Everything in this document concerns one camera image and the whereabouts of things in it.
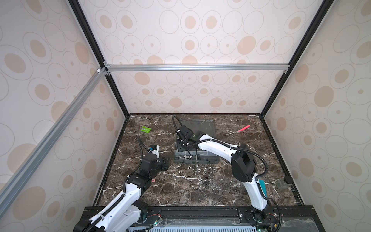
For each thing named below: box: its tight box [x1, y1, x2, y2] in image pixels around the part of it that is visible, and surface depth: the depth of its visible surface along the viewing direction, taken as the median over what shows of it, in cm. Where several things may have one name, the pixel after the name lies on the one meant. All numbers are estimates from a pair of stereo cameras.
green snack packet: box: [140, 125, 152, 134], surface depth 111 cm
